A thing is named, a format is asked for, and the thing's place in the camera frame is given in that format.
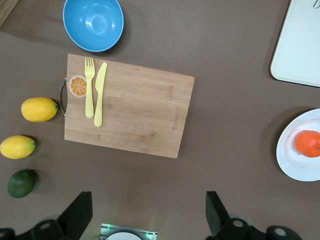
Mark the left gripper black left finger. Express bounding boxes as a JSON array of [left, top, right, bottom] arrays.
[[14, 191, 94, 240]]

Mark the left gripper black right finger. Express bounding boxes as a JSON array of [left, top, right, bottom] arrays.
[[205, 191, 267, 240]]

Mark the white round plate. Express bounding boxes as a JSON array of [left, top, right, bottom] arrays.
[[276, 108, 320, 182]]

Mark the orange mandarin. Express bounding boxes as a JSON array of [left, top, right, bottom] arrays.
[[294, 129, 320, 158]]

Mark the dark green avocado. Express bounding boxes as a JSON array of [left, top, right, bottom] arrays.
[[7, 169, 38, 199]]

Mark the yellow lemon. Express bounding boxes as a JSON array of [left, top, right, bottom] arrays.
[[0, 134, 37, 160], [21, 96, 59, 123]]

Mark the yellow plastic knife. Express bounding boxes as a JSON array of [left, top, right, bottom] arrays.
[[93, 61, 108, 128]]

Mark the yellow plastic fork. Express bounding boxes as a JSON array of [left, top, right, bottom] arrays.
[[84, 56, 96, 119]]

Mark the bamboo cutting board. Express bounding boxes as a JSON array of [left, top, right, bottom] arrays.
[[59, 53, 196, 159]]

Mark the cream tray with bear print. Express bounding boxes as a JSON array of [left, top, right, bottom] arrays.
[[269, 0, 320, 88]]

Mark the blue bowl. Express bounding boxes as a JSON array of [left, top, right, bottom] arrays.
[[62, 0, 125, 53]]

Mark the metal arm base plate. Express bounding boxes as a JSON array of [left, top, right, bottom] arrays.
[[99, 223, 159, 240]]

